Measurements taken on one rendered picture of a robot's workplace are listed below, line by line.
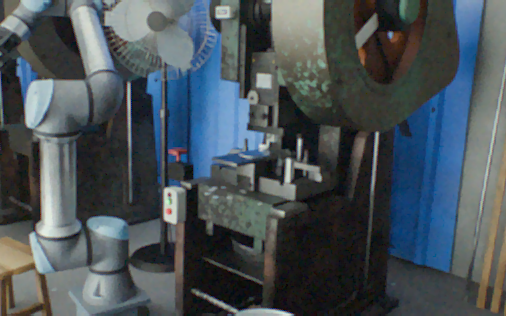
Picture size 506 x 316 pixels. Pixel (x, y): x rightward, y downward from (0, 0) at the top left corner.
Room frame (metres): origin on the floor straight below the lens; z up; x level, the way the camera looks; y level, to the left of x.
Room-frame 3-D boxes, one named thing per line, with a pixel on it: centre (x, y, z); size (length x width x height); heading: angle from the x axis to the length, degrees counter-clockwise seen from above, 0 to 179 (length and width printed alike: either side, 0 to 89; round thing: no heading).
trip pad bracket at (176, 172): (2.12, 0.28, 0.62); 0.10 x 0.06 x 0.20; 48
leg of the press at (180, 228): (2.37, 0.00, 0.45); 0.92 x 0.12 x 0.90; 138
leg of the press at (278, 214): (2.01, -0.40, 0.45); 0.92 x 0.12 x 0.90; 138
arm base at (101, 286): (1.45, 0.40, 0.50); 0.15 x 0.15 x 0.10
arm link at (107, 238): (1.45, 0.41, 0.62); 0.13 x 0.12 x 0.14; 120
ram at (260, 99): (2.05, -0.08, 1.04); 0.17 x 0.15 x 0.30; 138
